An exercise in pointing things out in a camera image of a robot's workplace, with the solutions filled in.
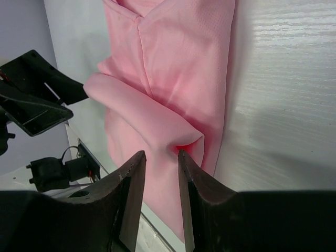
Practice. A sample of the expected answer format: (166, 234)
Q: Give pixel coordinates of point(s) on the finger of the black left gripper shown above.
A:
(33, 115)
(32, 75)

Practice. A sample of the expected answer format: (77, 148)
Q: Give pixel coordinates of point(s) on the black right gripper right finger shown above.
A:
(217, 218)

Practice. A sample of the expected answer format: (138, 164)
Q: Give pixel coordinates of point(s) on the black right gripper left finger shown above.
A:
(101, 217)

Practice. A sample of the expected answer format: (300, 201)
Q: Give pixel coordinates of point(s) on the pink t shirt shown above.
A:
(164, 88)

